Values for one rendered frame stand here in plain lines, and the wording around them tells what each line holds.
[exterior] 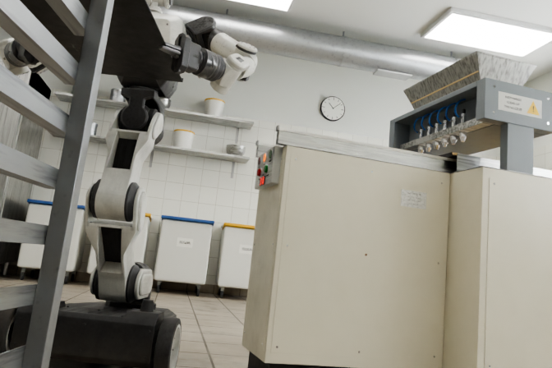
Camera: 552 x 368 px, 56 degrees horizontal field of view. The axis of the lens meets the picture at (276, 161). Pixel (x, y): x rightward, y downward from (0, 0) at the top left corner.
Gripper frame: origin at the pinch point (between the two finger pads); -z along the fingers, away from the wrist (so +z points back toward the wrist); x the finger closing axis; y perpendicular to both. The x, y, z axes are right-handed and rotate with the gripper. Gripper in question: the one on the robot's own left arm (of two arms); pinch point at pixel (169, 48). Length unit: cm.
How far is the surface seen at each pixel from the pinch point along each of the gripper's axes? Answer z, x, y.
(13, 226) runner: -52, -58, 53
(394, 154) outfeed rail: 93, -13, 21
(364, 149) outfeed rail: 82, -13, 14
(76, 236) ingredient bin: 156, -52, -372
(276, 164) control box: 55, -23, -5
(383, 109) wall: 466, 149, -234
